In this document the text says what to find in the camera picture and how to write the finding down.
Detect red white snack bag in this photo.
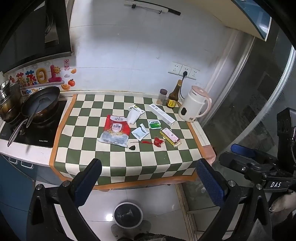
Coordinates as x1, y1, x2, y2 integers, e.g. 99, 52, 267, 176
98, 114, 130, 147

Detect pink yellow small box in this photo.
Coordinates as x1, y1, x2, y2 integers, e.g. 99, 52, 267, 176
159, 128, 181, 148

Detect red wrapper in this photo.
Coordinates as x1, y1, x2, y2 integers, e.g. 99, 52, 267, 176
154, 137, 164, 148

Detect red chili pepper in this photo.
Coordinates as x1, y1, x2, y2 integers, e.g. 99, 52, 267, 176
130, 141, 153, 145

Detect white blue small sachet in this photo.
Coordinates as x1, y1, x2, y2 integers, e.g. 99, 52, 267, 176
132, 123, 149, 141

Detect white long toothpaste box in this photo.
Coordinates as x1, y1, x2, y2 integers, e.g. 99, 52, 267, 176
148, 103, 175, 126

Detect green white medicine sachet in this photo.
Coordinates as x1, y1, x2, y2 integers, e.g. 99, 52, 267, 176
147, 120, 161, 130

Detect white tissue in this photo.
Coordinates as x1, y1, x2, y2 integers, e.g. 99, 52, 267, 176
127, 109, 141, 125

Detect small white medicine box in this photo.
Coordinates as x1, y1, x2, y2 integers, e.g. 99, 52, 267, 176
128, 104, 145, 115

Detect white trash bin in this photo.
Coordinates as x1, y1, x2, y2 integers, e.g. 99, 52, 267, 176
113, 202, 144, 229

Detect right gloved hand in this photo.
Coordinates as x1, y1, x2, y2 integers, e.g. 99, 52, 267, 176
269, 192, 296, 226

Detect white pink electric kettle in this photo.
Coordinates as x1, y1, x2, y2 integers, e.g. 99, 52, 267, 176
178, 86, 212, 122

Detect black induction cooktop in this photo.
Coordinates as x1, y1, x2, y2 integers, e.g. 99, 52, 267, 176
14, 100, 67, 148

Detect glass sliding door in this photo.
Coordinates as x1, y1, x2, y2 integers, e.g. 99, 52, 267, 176
203, 27, 295, 156

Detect green white checkered tablecloth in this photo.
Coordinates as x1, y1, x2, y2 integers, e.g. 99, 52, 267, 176
49, 94, 216, 190

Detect brown sauce bottle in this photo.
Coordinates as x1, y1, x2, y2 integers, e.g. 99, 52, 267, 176
166, 80, 183, 108

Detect clear spice jar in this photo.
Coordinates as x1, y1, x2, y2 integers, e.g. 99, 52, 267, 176
156, 88, 168, 105

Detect black frying pan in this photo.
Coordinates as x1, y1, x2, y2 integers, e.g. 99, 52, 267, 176
7, 86, 60, 147

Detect steel pot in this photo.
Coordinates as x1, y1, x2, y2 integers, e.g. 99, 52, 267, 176
1, 82, 23, 123

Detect blue upper cabinet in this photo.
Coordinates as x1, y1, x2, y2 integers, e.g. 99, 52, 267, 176
198, 0, 272, 41

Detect black range hood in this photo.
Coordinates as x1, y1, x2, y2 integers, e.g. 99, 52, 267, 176
1, 1, 74, 73

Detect white wall socket strip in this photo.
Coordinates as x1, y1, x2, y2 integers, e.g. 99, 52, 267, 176
168, 62, 200, 80

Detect colourful wall stickers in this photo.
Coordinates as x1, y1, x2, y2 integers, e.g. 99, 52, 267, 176
5, 58, 77, 96

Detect wall mounted rail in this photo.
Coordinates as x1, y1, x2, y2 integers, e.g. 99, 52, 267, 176
124, 1, 181, 16

